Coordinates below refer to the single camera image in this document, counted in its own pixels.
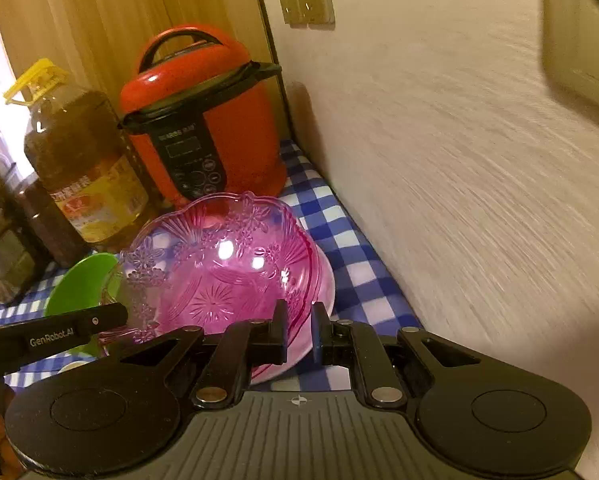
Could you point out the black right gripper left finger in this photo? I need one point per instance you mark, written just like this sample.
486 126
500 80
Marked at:
119 413

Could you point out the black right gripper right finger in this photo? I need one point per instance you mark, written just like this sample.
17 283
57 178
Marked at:
477 414

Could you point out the green plastic bowl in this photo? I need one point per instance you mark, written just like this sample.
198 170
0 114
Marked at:
80 288

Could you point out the large purple glass plate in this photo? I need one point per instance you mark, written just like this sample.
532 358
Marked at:
222 259

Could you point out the stainless steel steamer pot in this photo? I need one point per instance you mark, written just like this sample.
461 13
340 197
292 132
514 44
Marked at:
19 254

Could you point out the brown metal canister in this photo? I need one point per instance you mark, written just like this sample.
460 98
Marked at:
50 225

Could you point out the blue white checkered tablecloth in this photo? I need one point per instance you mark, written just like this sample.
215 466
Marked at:
365 291

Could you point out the white ceramic plate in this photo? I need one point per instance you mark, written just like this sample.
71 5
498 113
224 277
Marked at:
324 279

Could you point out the large cooking oil bottle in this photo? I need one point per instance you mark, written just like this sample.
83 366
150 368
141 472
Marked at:
82 157

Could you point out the red electric pressure cooker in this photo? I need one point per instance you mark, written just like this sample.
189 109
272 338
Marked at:
199 116

